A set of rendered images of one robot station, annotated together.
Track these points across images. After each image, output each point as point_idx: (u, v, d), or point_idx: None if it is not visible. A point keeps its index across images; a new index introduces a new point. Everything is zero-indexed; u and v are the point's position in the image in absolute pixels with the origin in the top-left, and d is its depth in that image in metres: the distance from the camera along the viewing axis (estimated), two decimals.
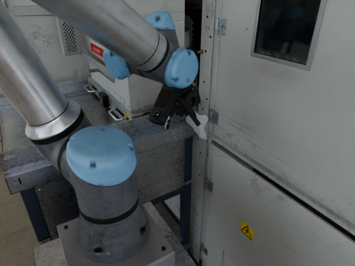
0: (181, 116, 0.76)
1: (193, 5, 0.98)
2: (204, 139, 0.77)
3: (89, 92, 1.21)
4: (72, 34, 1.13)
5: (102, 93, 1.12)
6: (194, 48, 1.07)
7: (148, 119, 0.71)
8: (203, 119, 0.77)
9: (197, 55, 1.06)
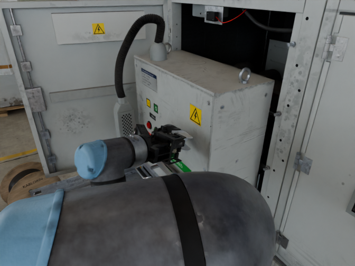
0: None
1: None
2: (186, 137, 0.82)
3: (143, 178, 1.15)
4: (129, 124, 1.07)
5: None
6: (262, 144, 1.01)
7: (136, 124, 0.77)
8: (184, 148, 0.77)
9: (265, 153, 1.00)
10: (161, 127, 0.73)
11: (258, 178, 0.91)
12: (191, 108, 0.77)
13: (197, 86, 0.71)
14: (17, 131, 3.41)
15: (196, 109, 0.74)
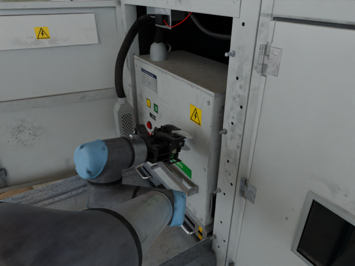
0: None
1: None
2: (186, 137, 0.82)
3: (143, 178, 1.15)
4: (129, 124, 1.07)
5: (162, 188, 1.06)
6: None
7: (136, 124, 0.77)
8: (184, 148, 0.77)
9: None
10: (161, 127, 0.73)
11: (211, 200, 0.81)
12: (191, 108, 0.76)
13: (197, 86, 0.71)
14: None
15: (196, 109, 0.74)
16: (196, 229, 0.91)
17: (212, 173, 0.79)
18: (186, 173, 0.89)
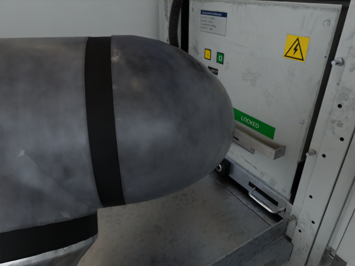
0: None
1: None
2: None
3: None
4: None
5: None
6: None
7: None
8: None
9: None
10: None
11: (295, 169, 0.62)
12: (289, 41, 0.59)
13: (307, 3, 0.53)
14: None
15: (298, 39, 0.57)
16: (281, 208, 0.72)
17: (311, 127, 0.61)
18: (265, 133, 0.72)
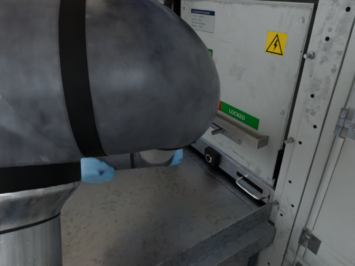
0: None
1: None
2: None
3: None
4: None
5: (212, 150, 0.93)
6: None
7: None
8: None
9: None
10: None
11: (276, 156, 0.66)
12: (269, 37, 0.64)
13: (285, 2, 0.58)
14: None
15: (278, 35, 0.62)
16: (265, 195, 0.77)
17: (291, 117, 0.66)
18: (251, 124, 0.76)
